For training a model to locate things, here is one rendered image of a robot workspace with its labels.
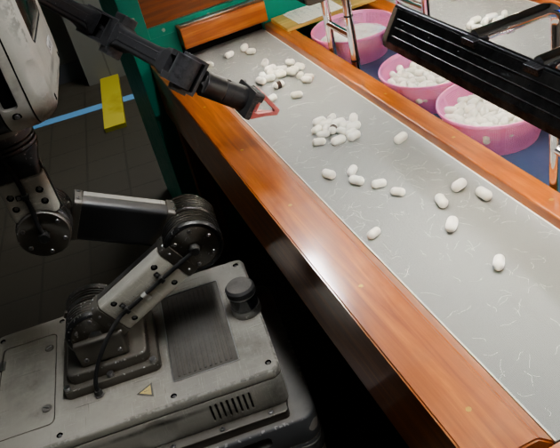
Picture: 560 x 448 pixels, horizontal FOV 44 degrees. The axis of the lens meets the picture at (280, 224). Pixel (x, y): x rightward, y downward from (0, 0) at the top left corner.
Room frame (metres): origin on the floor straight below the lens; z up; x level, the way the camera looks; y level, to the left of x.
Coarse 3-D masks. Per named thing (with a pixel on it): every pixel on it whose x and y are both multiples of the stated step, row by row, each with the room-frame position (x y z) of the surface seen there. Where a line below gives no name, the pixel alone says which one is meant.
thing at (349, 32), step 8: (344, 0) 1.85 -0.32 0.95; (328, 8) 2.00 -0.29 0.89; (344, 8) 1.85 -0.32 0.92; (328, 16) 2.00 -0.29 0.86; (344, 16) 1.86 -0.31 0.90; (352, 16) 1.85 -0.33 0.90; (328, 24) 1.98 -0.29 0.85; (336, 24) 1.96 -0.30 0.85; (352, 24) 1.85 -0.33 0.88; (328, 32) 2.00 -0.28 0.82; (344, 32) 1.89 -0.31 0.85; (352, 32) 1.85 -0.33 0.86; (328, 40) 2.00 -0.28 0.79; (352, 40) 1.85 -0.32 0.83; (336, 48) 2.00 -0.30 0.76; (352, 48) 1.85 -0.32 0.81; (352, 56) 1.85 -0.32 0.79; (352, 64) 1.86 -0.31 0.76
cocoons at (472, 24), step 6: (456, 0) 2.18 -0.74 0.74; (492, 12) 1.96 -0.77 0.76; (504, 12) 1.95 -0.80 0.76; (516, 12) 1.92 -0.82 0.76; (474, 18) 1.96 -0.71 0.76; (480, 18) 1.96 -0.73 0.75; (486, 18) 1.94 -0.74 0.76; (492, 18) 1.95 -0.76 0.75; (498, 18) 1.92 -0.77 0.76; (468, 24) 1.93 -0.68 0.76; (474, 24) 1.92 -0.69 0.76; (480, 24) 1.91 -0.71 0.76; (486, 24) 1.92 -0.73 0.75
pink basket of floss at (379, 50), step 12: (360, 12) 2.25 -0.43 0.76; (372, 12) 2.22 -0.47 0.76; (384, 12) 2.18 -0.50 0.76; (384, 24) 2.17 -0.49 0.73; (312, 36) 2.12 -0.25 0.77; (372, 36) 2.00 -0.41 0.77; (348, 48) 2.02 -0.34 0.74; (360, 48) 2.01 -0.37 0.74; (372, 48) 2.02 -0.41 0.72; (384, 48) 2.06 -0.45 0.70; (348, 60) 2.04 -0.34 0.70; (360, 60) 2.03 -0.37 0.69; (372, 60) 2.04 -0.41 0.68
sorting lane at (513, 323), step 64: (256, 64) 2.09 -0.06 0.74; (256, 128) 1.66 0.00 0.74; (384, 128) 1.49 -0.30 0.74; (320, 192) 1.28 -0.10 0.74; (384, 192) 1.22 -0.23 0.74; (448, 192) 1.16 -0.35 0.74; (384, 256) 1.01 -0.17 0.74; (448, 256) 0.97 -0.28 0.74; (512, 256) 0.92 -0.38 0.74; (448, 320) 0.81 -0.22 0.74; (512, 320) 0.78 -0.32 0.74; (512, 384) 0.66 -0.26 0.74
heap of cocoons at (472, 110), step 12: (468, 96) 1.53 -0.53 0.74; (444, 108) 1.50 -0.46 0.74; (456, 108) 1.49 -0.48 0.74; (468, 108) 1.47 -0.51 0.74; (480, 108) 1.46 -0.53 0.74; (492, 108) 1.45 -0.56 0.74; (456, 120) 1.44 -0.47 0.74; (468, 120) 1.41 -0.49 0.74; (480, 120) 1.40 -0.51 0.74; (492, 120) 1.39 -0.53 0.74; (504, 120) 1.37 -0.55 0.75; (516, 120) 1.37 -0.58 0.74; (492, 132) 1.36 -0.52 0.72
